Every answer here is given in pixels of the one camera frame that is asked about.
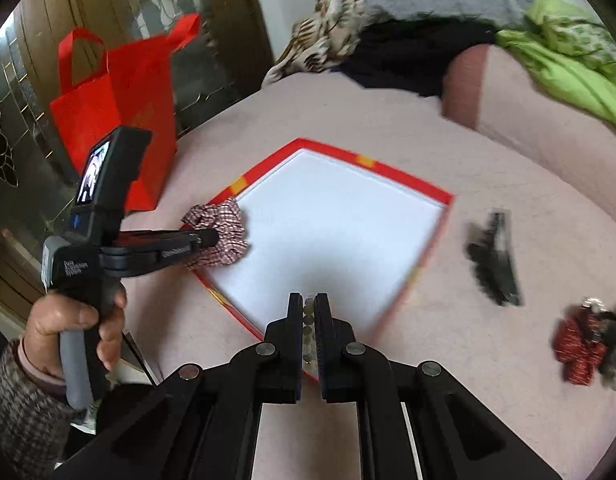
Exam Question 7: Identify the grey sheer organza scrunchie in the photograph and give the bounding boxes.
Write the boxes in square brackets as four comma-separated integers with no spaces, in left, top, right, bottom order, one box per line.
[598,309,616,391]

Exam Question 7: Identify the white pearl bead bracelet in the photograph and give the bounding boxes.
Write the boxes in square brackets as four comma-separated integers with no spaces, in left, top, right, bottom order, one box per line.
[301,296,318,366]

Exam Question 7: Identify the leopard print cloth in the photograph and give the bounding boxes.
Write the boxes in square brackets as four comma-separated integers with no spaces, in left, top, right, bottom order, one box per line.
[261,0,368,88]

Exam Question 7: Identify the black claw hair clip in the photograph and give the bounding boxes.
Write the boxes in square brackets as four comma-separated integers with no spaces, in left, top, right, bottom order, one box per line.
[465,209,524,308]

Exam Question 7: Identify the red gift bag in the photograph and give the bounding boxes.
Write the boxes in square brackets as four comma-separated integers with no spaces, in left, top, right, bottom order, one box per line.
[51,13,201,211]

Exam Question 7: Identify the wooden glass panel door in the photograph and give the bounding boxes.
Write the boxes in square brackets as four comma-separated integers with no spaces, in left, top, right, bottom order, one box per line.
[0,0,273,318]

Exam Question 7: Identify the person's left hand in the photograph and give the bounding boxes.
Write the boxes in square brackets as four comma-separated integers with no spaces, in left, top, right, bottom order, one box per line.
[23,285,127,379]

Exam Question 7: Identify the red box white interior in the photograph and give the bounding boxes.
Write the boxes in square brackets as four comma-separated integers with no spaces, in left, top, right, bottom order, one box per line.
[195,139,453,342]

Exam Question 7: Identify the checkered sleeve left forearm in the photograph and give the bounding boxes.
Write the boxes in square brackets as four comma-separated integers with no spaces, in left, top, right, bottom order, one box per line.
[0,340,77,479]

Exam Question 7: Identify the lime green cloth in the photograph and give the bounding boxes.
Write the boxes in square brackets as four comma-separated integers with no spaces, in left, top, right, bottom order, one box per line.
[496,0,616,127]

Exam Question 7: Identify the pink rolled bolster cushion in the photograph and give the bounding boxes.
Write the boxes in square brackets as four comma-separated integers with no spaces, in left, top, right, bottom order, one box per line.
[442,44,616,222]

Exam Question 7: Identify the black garment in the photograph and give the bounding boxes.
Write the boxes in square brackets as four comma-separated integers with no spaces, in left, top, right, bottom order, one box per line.
[338,18,498,98]

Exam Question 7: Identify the red dotted scrunchie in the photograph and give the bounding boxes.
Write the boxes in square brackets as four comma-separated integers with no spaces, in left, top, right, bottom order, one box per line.
[552,306,608,387]

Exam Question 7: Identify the red white gingham scrunchie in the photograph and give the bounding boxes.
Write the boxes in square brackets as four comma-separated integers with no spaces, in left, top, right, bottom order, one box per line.
[182,197,248,269]

